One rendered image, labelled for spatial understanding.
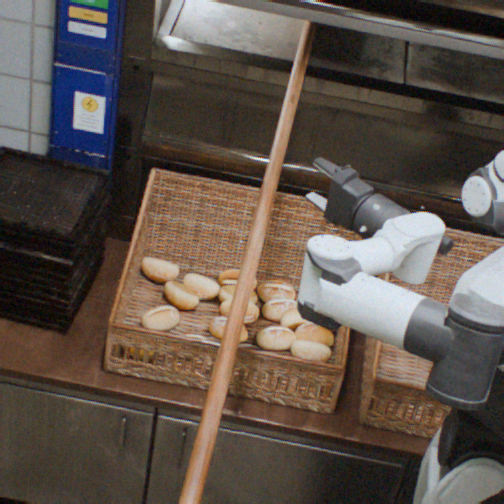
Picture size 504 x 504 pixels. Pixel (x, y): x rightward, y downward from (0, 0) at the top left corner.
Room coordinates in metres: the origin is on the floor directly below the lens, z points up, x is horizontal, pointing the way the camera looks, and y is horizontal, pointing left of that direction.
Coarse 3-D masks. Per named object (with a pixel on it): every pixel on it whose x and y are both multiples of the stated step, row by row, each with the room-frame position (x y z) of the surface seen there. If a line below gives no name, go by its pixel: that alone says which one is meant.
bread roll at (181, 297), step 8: (168, 288) 2.17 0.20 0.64; (176, 288) 2.16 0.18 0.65; (184, 288) 2.17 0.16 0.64; (168, 296) 2.16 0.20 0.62; (176, 296) 2.14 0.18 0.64; (184, 296) 2.14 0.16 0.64; (192, 296) 2.15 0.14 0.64; (176, 304) 2.14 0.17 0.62; (184, 304) 2.14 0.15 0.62; (192, 304) 2.14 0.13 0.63
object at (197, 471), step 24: (312, 24) 2.60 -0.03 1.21; (288, 96) 2.23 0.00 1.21; (288, 120) 2.13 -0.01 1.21; (264, 192) 1.85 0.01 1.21; (264, 216) 1.77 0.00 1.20; (240, 288) 1.54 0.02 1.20; (240, 312) 1.48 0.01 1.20; (240, 336) 1.44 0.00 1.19; (216, 360) 1.36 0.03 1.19; (216, 384) 1.30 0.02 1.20; (216, 408) 1.25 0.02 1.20; (216, 432) 1.21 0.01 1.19; (192, 456) 1.15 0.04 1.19; (192, 480) 1.10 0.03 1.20
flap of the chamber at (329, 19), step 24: (216, 0) 2.24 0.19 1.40; (240, 0) 2.25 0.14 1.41; (264, 0) 2.25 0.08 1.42; (336, 0) 2.36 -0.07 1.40; (360, 0) 2.40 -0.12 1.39; (336, 24) 2.24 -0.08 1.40; (360, 24) 2.24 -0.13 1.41; (384, 24) 2.24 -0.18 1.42; (456, 24) 2.35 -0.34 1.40; (480, 24) 2.39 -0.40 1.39; (456, 48) 2.23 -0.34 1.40; (480, 48) 2.23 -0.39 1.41
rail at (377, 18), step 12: (276, 0) 2.25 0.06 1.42; (288, 0) 2.25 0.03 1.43; (300, 0) 2.25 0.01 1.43; (312, 0) 2.25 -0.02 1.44; (336, 12) 2.24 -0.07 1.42; (348, 12) 2.24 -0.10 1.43; (360, 12) 2.24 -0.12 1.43; (372, 12) 2.25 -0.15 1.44; (396, 24) 2.24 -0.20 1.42; (408, 24) 2.24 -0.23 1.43; (420, 24) 2.24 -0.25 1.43; (432, 24) 2.25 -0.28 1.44; (456, 36) 2.24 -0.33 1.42; (468, 36) 2.24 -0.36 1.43; (480, 36) 2.24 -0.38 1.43; (492, 36) 2.24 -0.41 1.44
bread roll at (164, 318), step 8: (152, 312) 2.07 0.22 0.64; (160, 312) 2.07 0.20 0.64; (168, 312) 2.08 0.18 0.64; (176, 312) 2.09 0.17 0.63; (144, 320) 2.05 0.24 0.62; (152, 320) 2.05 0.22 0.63; (160, 320) 2.05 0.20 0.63; (168, 320) 2.06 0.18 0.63; (176, 320) 2.08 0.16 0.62; (152, 328) 2.04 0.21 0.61; (160, 328) 2.05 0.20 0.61; (168, 328) 2.06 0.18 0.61
